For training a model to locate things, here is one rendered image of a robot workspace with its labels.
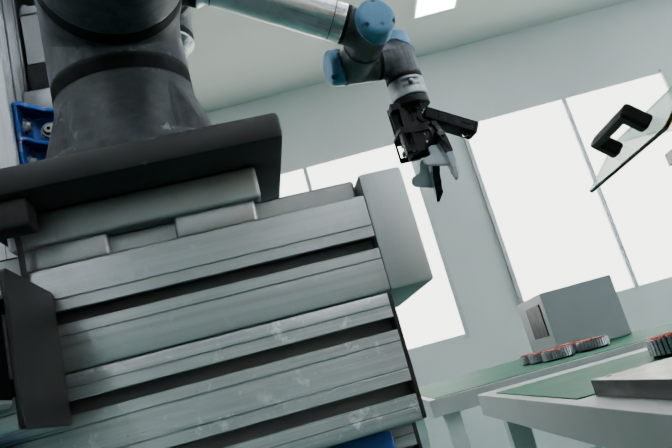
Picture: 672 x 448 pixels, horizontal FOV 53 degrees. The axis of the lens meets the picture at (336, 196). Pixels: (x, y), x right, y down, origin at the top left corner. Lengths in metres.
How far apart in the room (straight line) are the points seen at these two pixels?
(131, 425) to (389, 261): 0.21
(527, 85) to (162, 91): 5.46
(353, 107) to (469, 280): 1.70
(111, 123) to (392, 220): 0.22
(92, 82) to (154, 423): 0.26
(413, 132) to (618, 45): 5.04
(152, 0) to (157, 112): 0.08
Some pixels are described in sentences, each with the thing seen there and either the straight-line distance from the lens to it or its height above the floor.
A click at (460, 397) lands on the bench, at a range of 2.12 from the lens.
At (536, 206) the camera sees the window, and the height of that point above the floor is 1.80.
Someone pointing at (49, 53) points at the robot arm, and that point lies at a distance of 0.61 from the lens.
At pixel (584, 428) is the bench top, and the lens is 0.98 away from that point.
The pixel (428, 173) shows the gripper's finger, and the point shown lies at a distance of 1.40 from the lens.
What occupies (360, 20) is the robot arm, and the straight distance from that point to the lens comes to 1.24.
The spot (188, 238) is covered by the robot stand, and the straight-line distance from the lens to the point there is 0.49.
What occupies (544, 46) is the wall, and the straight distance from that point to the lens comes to 6.12.
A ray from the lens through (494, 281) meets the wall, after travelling 5.40.
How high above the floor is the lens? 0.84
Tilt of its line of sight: 16 degrees up
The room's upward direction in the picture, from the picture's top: 16 degrees counter-clockwise
